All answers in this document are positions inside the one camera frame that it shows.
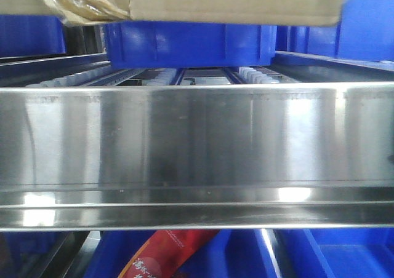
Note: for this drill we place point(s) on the steel shelf front beam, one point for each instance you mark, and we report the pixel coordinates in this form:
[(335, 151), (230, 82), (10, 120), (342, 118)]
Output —
[(182, 157)]

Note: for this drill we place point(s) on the white roller track rail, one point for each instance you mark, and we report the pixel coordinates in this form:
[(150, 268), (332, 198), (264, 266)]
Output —
[(253, 76)]

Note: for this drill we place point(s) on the blue bin lower right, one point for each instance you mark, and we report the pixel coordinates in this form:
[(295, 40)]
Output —
[(344, 252)]

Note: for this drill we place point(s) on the blue plastic bin behind carton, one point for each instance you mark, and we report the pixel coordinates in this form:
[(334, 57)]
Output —
[(188, 45)]

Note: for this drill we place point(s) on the red snack packet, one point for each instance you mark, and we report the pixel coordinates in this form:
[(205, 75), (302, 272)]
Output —
[(165, 251)]

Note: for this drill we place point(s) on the blue plastic bin far left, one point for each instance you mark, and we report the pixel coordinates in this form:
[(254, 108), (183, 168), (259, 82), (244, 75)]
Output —
[(31, 35)]

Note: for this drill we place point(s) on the blue bin lower shelf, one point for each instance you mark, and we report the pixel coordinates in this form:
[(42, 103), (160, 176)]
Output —
[(231, 253)]

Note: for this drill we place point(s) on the brown cardboard carton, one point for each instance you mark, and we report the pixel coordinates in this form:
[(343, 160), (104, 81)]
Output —
[(271, 12)]

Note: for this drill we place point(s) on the blue bin upper right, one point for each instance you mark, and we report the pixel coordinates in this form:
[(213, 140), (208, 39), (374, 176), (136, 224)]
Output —
[(365, 32)]

